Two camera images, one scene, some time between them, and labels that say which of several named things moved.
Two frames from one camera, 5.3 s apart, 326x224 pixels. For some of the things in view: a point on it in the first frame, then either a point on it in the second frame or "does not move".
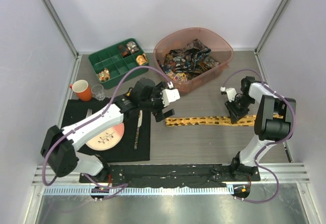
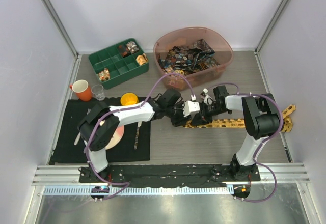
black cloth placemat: x=135 y=143 does not move
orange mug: x=82 y=89 does not move
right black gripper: x=236 y=115 to x=202 y=117
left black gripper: x=159 y=114 to x=182 y=120
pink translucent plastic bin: x=192 y=59 does not move
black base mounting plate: x=183 y=173 does not move
